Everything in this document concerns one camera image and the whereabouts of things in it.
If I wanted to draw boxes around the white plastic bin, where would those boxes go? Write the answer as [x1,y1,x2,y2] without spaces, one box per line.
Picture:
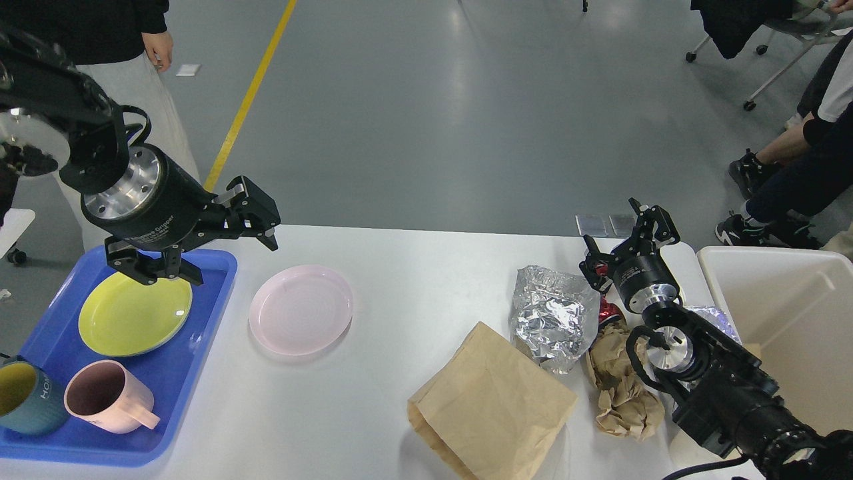
[697,246,852,435]

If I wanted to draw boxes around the seated person black clothes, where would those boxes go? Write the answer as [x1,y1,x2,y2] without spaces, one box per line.
[715,35,851,257]

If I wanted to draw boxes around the crumpled brown paper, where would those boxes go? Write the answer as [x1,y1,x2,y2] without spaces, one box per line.
[584,320,664,443]

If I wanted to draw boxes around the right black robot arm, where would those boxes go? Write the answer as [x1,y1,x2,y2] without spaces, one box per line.
[579,198,852,479]

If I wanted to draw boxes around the crushed red can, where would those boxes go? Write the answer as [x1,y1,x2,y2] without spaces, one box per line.
[594,263,627,331]

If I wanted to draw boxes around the standing person grey trousers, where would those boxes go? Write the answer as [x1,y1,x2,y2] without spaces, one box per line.
[0,0,201,253]

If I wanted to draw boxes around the blue plastic tray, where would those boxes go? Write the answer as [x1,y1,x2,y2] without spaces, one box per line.
[1,248,238,467]

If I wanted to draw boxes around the yellow plate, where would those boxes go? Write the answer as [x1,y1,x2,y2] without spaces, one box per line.
[77,273,194,357]

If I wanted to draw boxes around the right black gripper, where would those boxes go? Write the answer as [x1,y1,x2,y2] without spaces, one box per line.
[578,197,682,314]

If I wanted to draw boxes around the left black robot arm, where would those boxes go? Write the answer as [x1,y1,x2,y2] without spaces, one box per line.
[2,24,281,285]

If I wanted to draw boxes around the pink plate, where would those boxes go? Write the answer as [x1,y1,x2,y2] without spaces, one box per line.
[248,265,354,357]

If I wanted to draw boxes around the crumpled aluminium foil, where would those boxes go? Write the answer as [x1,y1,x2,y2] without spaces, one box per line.
[508,265,600,375]

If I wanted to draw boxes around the white side table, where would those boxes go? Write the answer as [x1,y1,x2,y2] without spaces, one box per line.
[1,209,36,265]

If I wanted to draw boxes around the office chair with jacket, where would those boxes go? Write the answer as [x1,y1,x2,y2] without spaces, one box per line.
[684,0,853,111]

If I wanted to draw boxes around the brown paper bag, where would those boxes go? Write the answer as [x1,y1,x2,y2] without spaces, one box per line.
[407,322,578,479]

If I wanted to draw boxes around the small foil piece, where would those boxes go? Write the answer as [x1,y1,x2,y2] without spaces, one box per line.
[686,305,742,345]

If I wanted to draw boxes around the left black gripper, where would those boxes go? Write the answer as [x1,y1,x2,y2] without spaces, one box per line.
[81,145,281,286]

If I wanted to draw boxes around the teal mug yellow inside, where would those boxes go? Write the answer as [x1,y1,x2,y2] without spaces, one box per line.
[1,356,70,435]

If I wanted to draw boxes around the pink mug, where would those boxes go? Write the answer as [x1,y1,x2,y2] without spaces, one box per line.
[63,359,161,434]

